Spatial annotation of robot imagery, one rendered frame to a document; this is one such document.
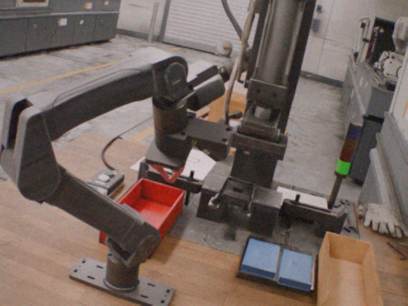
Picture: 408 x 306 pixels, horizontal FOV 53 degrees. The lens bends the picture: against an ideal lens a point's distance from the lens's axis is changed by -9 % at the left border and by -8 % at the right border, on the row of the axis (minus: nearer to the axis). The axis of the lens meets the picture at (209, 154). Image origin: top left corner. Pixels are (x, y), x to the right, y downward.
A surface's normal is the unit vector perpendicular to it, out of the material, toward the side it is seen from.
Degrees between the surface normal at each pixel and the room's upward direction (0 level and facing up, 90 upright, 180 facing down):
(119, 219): 83
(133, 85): 91
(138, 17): 90
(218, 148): 120
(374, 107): 90
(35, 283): 0
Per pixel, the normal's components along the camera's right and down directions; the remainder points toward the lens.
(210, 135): 0.04, -0.64
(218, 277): 0.19, -0.92
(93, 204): 0.69, 0.34
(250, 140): -0.22, 0.31
